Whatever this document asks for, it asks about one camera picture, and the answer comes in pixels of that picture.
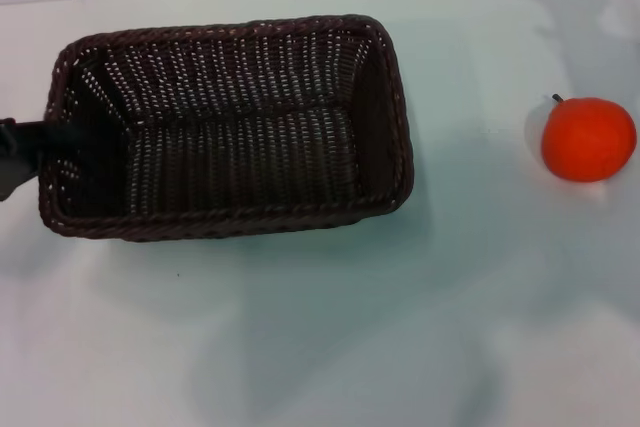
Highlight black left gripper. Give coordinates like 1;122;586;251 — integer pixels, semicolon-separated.
0;117;80;203

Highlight dark brown woven rectangular basket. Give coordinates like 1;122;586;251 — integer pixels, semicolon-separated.
38;13;416;244

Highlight orange round fruit with stem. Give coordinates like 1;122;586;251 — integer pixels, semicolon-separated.
541;93;638;183

